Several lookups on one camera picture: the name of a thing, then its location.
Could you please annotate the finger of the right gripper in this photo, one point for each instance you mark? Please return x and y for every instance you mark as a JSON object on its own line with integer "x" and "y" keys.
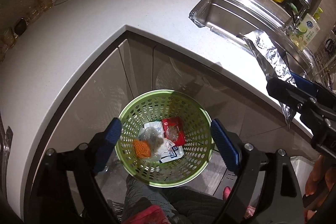
{"x": 288, "y": 94}
{"x": 303, "y": 83}

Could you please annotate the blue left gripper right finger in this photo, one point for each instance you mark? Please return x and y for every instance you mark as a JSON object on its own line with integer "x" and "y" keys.
{"x": 227, "y": 144}

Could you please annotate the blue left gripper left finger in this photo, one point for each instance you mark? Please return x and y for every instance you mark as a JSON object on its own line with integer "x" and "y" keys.
{"x": 106, "y": 143}

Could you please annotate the foil wrapper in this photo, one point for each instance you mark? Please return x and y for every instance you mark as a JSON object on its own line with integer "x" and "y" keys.
{"x": 267, "y": 56}

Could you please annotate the orange foam fruit net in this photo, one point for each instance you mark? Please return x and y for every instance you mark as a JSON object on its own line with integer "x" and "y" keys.
{"x": 142, "y": 149}

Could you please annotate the clear plastic bag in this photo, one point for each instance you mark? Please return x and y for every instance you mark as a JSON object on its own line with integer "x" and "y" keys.
{"x": 158, "y": 143}

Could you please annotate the blue white wipes packet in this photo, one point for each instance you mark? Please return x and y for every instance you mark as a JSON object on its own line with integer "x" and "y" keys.
{"x": 174, "y": 152}

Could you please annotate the red snack bag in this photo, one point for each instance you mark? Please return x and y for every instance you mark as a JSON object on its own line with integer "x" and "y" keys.
{"x": 173, "y": 130}

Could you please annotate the green plastic trash basket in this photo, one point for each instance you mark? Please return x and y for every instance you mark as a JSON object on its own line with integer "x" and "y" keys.
{"x": 154, "y": 106}

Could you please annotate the person's right hand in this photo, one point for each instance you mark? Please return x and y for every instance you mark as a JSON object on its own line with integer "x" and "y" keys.
{"x": 321, "y": 171}

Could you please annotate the dish soap bottle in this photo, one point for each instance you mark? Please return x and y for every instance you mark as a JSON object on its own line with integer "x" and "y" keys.
{"x": 307, "y": 30}

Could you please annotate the chrome faucet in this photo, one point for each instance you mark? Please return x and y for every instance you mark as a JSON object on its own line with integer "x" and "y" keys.
{"x": 296, "y": 16}

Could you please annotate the stainless steel sink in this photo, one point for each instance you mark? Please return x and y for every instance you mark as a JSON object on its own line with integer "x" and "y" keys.
{"x": 232, "y": 18}

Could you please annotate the amber glass cup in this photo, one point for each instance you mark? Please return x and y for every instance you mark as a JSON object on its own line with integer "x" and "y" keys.
{"x": 3, "y": 50}
{"x": 45, "y": 4}
{"x": 9, "y": 37}

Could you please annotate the amber glass teapot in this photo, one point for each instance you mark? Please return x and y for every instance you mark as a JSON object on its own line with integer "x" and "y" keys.
{"x": 33, "y": 14}

